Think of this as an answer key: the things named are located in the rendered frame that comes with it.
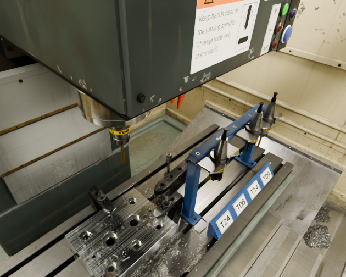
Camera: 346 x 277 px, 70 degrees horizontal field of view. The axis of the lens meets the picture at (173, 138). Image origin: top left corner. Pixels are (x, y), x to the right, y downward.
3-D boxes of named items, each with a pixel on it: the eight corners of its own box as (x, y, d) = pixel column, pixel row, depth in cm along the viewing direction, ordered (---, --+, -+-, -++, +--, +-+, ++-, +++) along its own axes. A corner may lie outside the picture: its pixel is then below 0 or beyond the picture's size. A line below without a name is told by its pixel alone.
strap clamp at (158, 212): (181, 212, 100) (184, 188, 91) (157, 233, 92) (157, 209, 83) (175, 207, 102) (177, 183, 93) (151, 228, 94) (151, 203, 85)
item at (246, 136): (257, 138, 90) (258, 136, 90) (250, 144, 87) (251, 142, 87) (241, 129, 94) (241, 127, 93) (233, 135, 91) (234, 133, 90)
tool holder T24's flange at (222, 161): (218, 151, 85) (219, 145, 83) (232, 161, 81) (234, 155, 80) (205, 159, 81) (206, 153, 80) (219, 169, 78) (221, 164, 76)
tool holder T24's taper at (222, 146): (219, 148, 82) (223, 131, 78) (230, 155, 80) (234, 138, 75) (210, 153, 80) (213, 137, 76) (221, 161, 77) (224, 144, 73)
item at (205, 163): (223, 168, 77) (223, 166, 77) (213, 177, 74) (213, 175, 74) (205, 156, 81) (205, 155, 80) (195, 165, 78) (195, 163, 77)
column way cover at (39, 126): (116, 153, 126) (102, 51, 94) (16, 209, 98) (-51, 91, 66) (110, 148, 128) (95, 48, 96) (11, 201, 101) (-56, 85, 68)
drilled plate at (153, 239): (176, 232, 89) (176, 224, 86) (107, 297, 72) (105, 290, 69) (134, 195, 101) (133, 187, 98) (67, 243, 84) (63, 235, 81)
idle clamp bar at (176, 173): (196, 169, 119) (197, 159, 115) (160, 203, 103) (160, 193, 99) (187, 164, 122) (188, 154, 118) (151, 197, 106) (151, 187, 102)
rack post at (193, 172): (201, 217, 99) (212, 164, 80) (193, 226, 95) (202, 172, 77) (183, 203, 104) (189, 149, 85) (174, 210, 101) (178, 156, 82)
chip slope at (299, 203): (322, 202, 143) (343, 170, 126) (263, 300, 102) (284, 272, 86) (200, 133, 189) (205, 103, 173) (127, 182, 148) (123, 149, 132)
